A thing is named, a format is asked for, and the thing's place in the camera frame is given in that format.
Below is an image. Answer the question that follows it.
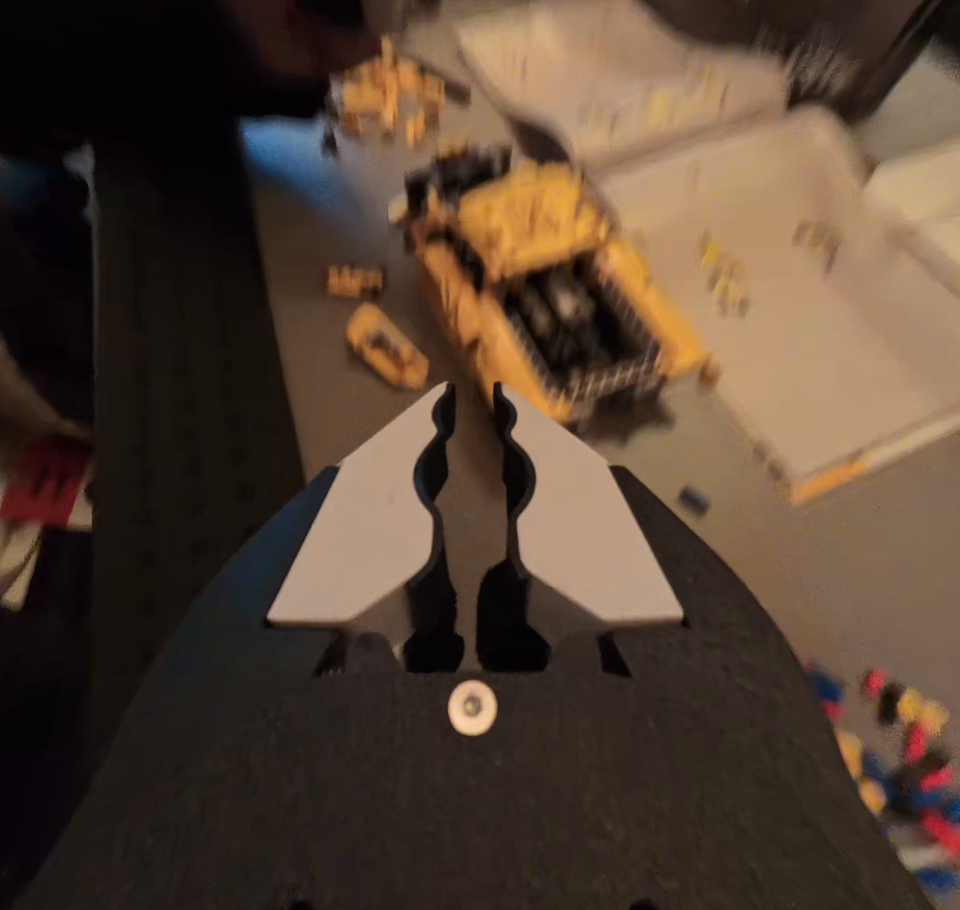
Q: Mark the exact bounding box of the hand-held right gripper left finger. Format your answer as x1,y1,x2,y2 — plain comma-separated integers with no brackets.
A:
266,381,459,668

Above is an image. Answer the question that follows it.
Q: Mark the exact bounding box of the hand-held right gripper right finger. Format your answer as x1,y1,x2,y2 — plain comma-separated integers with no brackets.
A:
476,381,685,668

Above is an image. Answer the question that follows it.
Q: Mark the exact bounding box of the small yellow brick subassembly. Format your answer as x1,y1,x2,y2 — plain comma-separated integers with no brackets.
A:
345,302,431,390

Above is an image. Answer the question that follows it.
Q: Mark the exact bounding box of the yellow brick link arm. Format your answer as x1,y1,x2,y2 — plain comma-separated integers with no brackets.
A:
324,262,388,300

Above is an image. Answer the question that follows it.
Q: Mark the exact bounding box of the building instruction booklet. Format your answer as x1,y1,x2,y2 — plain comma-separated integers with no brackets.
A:
456,0,960,507

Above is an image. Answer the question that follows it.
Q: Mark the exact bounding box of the yellow brick car model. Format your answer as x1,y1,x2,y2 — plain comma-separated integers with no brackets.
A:
388,141,715,432

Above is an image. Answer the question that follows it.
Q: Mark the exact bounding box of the pile of coloured brick pins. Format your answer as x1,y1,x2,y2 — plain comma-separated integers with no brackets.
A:
677,484,960,897

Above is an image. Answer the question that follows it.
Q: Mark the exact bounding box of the grey desk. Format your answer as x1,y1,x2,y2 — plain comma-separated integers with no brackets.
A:
240,0,960,910

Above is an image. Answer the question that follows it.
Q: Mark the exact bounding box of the red printed label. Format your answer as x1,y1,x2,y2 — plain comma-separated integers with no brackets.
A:
0,436,96,530

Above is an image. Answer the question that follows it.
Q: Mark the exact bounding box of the pile of yellow brick pieces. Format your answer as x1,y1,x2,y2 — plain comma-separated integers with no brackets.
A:
322,34,471,150

